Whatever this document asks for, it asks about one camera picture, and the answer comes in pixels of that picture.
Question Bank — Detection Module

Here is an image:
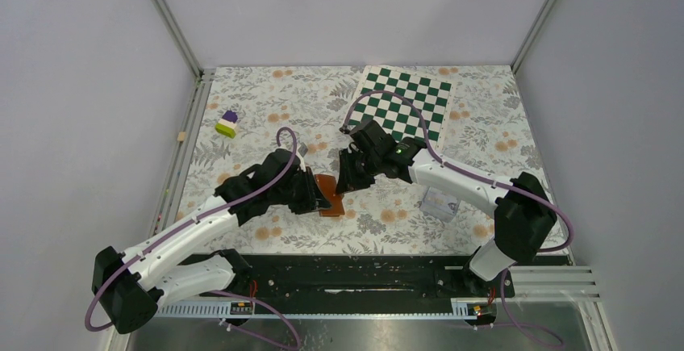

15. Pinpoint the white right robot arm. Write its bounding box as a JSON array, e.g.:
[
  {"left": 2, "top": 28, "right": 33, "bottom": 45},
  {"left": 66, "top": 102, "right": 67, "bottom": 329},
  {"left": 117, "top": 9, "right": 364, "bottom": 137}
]
[{"left": 336, "top": 119, "right": 558, "bottom": 296}]

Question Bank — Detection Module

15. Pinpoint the clear plastic card box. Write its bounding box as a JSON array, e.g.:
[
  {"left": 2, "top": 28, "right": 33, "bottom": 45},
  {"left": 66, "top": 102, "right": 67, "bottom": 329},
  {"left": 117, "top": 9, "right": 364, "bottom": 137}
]
[{"left": 419, "top": 187, "right": 461, "bottom": 223}]

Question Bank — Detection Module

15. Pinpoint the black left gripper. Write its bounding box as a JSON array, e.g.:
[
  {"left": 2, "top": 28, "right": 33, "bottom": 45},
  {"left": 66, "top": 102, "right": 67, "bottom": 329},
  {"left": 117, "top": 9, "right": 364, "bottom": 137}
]
[{"left": 271, "top": 166, "right": 332, "bottom": 215}]

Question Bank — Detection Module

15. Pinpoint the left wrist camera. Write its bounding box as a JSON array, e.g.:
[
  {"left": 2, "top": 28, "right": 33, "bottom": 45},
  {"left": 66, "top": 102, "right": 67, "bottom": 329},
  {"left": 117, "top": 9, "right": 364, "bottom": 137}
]
[{"left": 298, "top": 144, "right": 308, "bottom": 157}]

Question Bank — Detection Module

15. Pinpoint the purple white green block stack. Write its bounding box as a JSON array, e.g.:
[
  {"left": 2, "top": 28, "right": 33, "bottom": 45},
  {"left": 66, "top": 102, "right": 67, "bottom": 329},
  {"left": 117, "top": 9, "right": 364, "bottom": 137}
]
[{"left": 215, "top": 111, "right": 238, "bottom": 139}]

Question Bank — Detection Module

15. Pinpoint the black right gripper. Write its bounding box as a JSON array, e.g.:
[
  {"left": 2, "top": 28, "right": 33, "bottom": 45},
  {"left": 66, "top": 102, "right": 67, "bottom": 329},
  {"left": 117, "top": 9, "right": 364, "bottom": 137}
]
[{"left": 336, "top": 148, "right": 382, "bottom": 195}]

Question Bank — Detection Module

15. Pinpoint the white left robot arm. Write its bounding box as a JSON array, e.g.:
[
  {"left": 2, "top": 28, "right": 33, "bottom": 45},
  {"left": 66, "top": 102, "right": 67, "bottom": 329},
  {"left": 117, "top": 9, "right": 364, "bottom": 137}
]
[{"left": 92, "top": 148, "right": 333, "bottom": 334}]

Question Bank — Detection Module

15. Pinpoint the brown leather card holder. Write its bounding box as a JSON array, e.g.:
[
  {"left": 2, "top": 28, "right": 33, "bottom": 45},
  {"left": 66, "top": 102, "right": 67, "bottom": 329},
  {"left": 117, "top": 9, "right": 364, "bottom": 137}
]
[{"left": 315, "top": 174, "right": 345, "bottom": 218}]

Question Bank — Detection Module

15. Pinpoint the white slotted cable duct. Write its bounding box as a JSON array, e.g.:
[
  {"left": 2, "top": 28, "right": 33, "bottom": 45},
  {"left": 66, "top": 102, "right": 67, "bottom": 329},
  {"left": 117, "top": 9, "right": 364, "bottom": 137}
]
[{"left": 156, "top": 294, "right": 497, "bottom": 320}]

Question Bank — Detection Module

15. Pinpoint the green white checkerboard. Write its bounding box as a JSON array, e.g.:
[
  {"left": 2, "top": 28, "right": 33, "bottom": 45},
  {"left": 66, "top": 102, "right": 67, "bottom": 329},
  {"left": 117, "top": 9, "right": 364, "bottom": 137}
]
[{"left": 343, "top": 65, "right": 455, "bottom": 151}]

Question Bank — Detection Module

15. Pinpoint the floral patterned table mat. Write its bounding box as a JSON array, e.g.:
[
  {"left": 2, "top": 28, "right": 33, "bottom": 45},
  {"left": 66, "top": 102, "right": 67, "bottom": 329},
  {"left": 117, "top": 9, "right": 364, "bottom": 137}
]
[{"left": 176, "top": 65, "right": 566, "bottom": 257}]

